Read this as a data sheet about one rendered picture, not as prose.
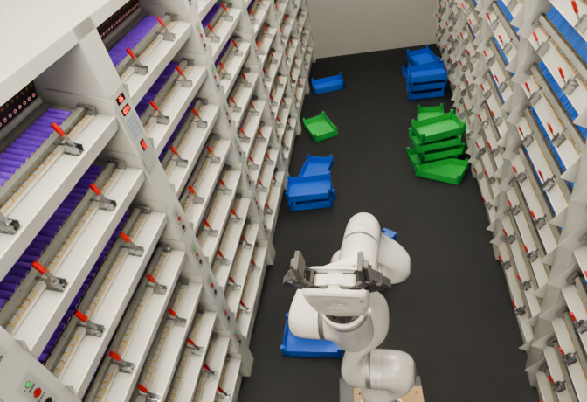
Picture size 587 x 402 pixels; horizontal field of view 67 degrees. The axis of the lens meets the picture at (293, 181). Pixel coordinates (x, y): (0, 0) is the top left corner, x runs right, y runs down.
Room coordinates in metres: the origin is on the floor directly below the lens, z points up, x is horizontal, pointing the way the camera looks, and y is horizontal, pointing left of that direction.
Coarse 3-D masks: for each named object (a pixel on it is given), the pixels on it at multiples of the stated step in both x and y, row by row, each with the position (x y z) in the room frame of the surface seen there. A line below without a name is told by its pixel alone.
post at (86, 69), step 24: (72, 48) 1.17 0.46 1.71; (96, 48) 1.22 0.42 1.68; (48, 72) 1.20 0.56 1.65; (72, 72) 1.18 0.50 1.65; (96, 72) 1.17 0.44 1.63; (96, 96) 1.17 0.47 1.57; (120, 120) 1.17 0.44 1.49; (120, 144) 1.17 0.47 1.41; (144, 168) 1.17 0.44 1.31; (144, 192) 1.17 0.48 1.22; (168, 192) 1.22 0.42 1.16; (168, 216) 1.16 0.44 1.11; (192, 240) 1.23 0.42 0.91; (192, 264) 1.16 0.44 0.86; (240, 336) 1.23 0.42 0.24
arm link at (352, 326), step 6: (324, 318) 0.44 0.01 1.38; (360, 318) 0.43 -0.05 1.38; (366, 318) 0.44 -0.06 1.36; (330, 324) 0.43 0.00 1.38; (336, 324) 0.43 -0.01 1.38; (342, 324) 0.43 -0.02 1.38; (348, 324) 0.42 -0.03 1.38; (354, 324) 0.42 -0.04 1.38; (360, 324) 0.43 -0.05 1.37; (336, 330) 0.43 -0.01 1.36; (342, 330) 0.43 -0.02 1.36; (348, 330) 0.42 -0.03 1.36
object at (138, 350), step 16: (160, 240) 1.18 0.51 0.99; (176, 240) 1.17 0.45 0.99; (176, 256) 1.14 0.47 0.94; (176, 272) 1.07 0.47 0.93; (144, 304) 0.95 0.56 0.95; (160, 304) 0.95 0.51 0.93; (144, 320) 0.89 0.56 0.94; (160, 320) 0.91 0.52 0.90; (144, 336) 0.84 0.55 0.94; (128, 352) 0.79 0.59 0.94; (144, 352) 0.79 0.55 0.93; (112, 368) 0.75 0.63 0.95; (112, 384) 0.70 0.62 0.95; (128, 384) 0.70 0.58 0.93; (96, 400) 0.66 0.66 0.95; (112, 400) 0.66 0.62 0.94; (128, 400) 0.67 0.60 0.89
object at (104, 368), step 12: (156, 252) 1.14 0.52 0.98; (156, 264) 1.10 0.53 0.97; (144, 276) 1.04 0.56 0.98; (144, 288) 1.00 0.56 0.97; (132, 300) 0.95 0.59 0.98; (132, 312) 0.91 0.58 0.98; (120, 336) 0.83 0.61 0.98; (108, 360) 0.76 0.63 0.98; (96, 384) 0.69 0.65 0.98; (96, 396) 0.66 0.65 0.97
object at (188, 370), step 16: (208, 304) 1.17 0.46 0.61; (192, 320) 1.12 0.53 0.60; (208, 320) 1.13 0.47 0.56; (192, 336) 1.06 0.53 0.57; (208, 336) 1.06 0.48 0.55; (192, 352) 0.99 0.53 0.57; (176, 368) 0.92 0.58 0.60; (192, 368) 0.93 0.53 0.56; (176, 384) 0.88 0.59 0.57; (192, 384) 0.87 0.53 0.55; (176, 400) 0.82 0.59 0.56
